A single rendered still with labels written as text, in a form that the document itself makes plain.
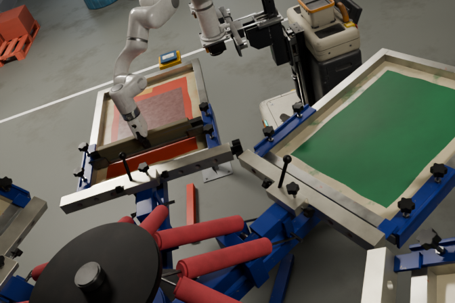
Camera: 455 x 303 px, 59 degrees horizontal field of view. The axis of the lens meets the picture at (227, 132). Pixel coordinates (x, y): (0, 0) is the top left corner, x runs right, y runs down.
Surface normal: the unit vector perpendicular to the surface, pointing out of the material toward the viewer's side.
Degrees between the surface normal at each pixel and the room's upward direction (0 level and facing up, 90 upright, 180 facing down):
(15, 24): 90
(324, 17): 92
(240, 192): 0
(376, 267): 32
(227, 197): 0
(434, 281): 58
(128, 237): 0
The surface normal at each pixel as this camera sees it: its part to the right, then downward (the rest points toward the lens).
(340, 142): -0.27, -0.73
